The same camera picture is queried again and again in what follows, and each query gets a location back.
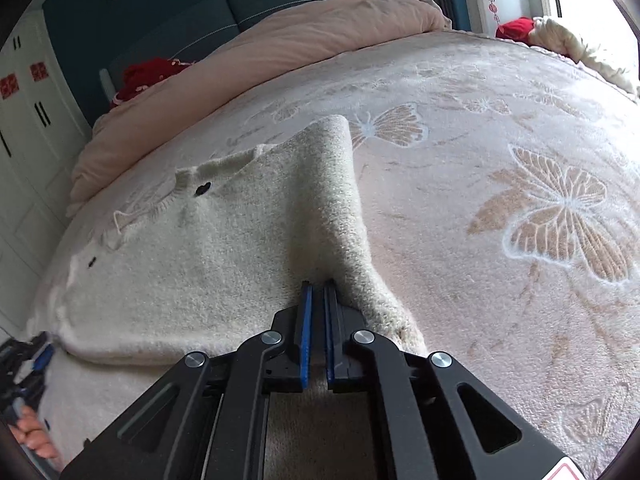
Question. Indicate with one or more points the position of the red cloth by window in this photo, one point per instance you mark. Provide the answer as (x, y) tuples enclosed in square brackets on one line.
[(517, 30)]

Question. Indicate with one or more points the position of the pink butterfly bed blanket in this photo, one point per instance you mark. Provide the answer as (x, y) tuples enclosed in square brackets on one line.
[(499, 187)]

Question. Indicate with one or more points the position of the person's left hand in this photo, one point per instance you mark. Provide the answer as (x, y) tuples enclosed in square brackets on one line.
[(28, 430)]

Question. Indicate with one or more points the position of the teal upholstered headboard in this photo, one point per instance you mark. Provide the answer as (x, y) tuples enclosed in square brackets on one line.
[(90, 37)]

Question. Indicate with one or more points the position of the pink folded duvet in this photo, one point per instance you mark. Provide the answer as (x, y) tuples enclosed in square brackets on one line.
[(285, 41)]

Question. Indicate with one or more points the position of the cream knitted sweater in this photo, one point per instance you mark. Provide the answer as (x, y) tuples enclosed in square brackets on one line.
[(211, 263)]

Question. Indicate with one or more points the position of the red pillow at headboard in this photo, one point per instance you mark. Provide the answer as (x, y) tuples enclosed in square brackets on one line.
[(139, 77)]

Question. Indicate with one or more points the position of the white wardrobe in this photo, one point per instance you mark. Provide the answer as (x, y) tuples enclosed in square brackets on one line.
[(42, 133)]

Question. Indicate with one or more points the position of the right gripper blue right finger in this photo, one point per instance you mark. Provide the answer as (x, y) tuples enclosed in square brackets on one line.
[(332, 334)]

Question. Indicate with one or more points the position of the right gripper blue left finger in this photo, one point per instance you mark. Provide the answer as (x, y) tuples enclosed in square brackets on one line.
[(303, 333)]

